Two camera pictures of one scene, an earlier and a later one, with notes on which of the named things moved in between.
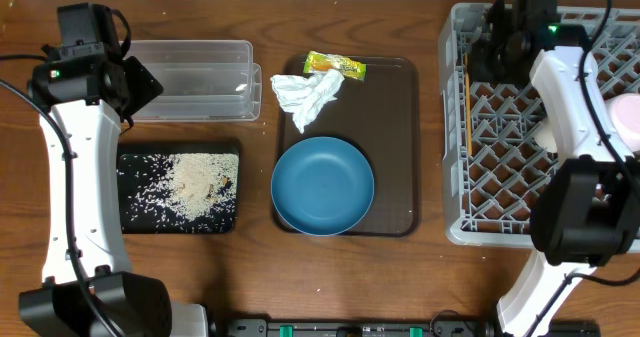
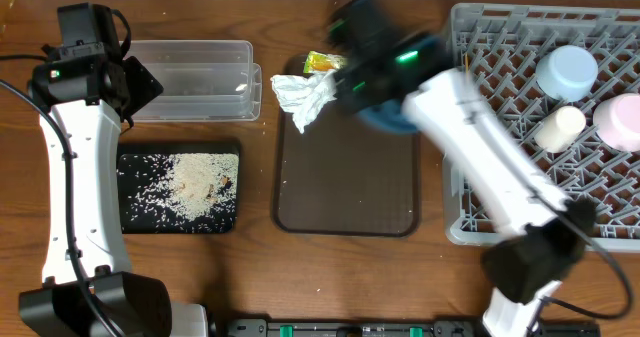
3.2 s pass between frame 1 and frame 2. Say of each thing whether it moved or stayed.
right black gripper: moved
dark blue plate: moved
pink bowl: stayed
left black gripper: stayed
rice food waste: stayed
